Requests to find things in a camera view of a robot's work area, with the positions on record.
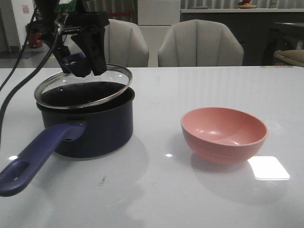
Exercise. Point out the left grey upholstered chair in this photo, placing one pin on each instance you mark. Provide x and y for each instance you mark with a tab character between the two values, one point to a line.
125	45

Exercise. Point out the dark grey counter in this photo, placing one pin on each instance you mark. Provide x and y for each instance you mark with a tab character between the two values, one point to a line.
253	28

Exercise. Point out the grey upholstered chair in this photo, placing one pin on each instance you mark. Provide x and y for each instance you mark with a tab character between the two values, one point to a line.
196	43
125	45

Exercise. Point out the right grey upholstered chair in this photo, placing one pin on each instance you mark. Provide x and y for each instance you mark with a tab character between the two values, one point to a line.
196	43

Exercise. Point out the red bin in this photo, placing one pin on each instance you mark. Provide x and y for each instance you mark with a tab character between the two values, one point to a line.
33	38

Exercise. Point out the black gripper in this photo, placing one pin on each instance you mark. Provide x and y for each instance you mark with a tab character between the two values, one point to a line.
57	15

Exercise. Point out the white cabinet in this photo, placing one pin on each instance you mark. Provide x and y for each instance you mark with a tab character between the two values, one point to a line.
154	17

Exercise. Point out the dark blue saucepan purple handle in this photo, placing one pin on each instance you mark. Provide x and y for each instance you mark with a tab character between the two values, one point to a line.
78	133

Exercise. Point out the beige sofa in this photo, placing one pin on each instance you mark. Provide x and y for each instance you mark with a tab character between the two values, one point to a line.
291	57

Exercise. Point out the pink plastic bowl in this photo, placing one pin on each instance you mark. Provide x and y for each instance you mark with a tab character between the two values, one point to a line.
223	135

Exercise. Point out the fruit plate on counter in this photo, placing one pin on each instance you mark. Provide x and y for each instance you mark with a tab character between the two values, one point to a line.
245	4

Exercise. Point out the glass lid with blue knob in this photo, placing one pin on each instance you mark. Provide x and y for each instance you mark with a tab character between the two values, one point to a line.
111	80

